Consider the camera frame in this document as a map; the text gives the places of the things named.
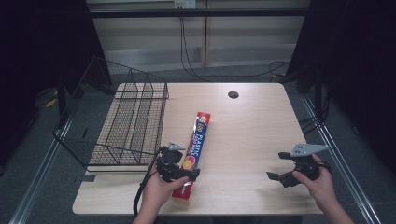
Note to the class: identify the blue red plastic wrap box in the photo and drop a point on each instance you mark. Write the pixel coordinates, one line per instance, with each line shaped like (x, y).
(196, 140)

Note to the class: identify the white wall power outlet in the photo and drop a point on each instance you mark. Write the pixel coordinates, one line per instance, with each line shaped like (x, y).
(185, 3)

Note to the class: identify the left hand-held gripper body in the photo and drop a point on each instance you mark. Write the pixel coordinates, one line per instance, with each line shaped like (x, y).
(168, 165)

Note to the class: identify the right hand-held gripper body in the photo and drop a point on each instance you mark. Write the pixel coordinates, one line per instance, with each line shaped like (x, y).
(306, 163)

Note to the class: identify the black horizontal metal bar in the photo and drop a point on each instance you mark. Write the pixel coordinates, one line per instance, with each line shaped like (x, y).
(199, 12)

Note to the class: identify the aluminium floor rail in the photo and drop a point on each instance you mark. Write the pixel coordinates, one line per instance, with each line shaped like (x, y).
(40, 174)
(339, 168)

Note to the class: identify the person's left hand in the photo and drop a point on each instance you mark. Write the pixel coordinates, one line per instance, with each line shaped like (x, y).
(158, 194)

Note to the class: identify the person's right hand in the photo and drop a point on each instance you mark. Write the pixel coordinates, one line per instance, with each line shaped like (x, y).
(319, 186)

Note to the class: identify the black curtain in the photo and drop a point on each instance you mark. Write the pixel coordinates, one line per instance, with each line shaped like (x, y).
(37, 62)
(358, 68)

